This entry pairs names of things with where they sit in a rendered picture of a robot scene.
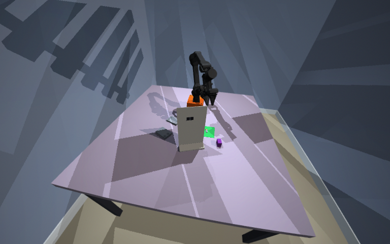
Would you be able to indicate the purple cube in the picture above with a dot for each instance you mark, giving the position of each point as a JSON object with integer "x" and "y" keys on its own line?
{"x": 218, "y": 142}

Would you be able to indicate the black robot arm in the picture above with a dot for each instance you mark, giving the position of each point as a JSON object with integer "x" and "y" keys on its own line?
{"x": 196, "y": 59}

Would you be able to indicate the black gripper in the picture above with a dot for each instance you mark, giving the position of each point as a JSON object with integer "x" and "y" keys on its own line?
{"x": 209, "y": 94}

